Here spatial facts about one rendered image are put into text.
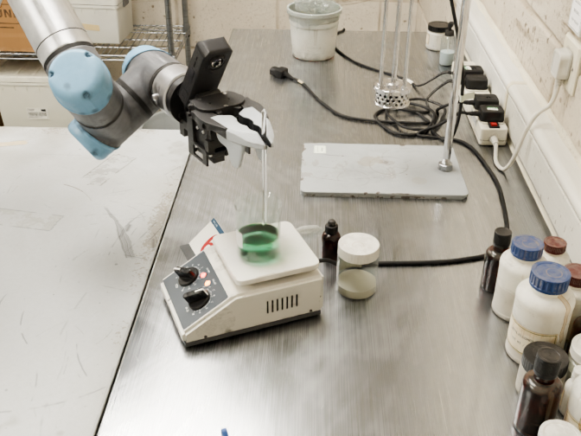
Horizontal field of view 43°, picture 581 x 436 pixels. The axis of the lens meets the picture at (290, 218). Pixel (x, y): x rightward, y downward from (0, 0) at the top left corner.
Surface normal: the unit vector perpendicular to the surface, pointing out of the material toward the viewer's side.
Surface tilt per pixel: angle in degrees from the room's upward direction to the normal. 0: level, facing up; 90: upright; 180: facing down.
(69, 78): 47
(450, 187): 0
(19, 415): 0
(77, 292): 0
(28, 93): 93
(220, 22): 90
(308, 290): 90
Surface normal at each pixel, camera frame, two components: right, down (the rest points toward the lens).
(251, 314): 0.36, 0.49
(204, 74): 0.50, 0.82
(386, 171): 0.00, -0.85
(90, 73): -0.03, -0.20
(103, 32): -0.12, 0.55
